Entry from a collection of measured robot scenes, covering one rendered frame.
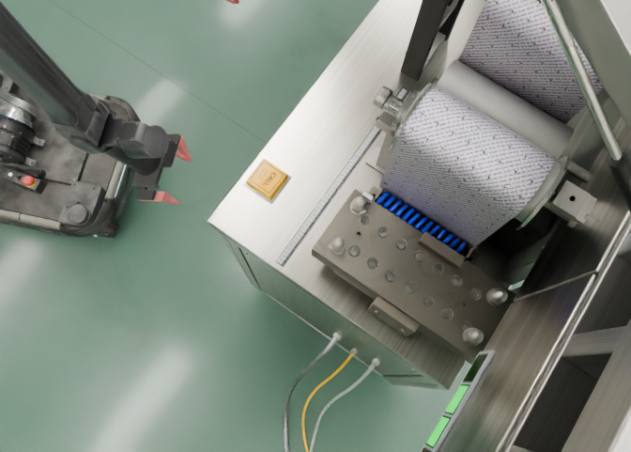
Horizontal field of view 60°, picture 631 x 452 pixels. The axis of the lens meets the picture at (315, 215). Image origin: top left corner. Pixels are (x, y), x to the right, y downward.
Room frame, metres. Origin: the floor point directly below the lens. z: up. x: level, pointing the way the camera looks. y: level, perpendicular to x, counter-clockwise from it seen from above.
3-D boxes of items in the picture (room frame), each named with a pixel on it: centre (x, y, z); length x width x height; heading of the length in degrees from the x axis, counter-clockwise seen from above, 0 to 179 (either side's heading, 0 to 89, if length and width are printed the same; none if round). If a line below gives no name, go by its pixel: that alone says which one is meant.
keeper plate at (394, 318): (0.13, -0.17, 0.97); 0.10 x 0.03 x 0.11; 59
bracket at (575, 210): (0.30, -0.42, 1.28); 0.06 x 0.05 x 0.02; 59
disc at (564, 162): (0.32, -0.38, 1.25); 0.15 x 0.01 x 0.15; 149
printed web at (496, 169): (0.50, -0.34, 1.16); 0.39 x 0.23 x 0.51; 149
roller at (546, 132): (0.49, -0.33, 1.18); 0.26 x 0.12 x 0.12; 59
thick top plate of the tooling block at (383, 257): (0.22, -0.21, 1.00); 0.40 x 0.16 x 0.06; 59
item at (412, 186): (0.34, -0.23, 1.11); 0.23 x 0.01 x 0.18; 59
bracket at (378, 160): (0.50, -0.15, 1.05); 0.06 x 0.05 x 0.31; 59
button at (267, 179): (0.44, 0.12, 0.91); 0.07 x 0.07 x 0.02; 59
